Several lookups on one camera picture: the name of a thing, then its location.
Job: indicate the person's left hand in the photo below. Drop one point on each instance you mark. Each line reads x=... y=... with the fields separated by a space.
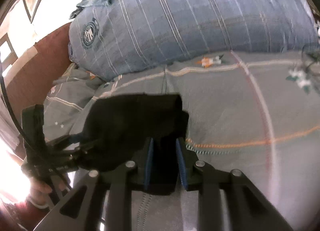
x=41 y=193

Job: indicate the black pants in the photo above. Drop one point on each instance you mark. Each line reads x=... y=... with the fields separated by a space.
x=130 y=121

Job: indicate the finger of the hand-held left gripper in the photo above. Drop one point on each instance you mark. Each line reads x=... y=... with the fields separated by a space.
x=66 y=139
x=80 y=157

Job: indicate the grey printed bedsheet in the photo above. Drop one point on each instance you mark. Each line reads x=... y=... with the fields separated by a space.
x=237 y=111

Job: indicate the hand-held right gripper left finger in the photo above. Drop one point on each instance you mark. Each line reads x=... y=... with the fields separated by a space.
x=148 y=162

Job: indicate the window frame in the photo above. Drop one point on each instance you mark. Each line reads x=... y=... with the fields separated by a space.
x=28 y=8

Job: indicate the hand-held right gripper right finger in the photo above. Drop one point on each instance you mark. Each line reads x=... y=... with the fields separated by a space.
x=181 y=164

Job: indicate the blue plaid pillow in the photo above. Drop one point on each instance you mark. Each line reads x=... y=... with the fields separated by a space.
x=187 y=21

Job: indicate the brown wooden headboard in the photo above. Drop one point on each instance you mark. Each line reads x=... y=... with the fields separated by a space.
x=32 y=71

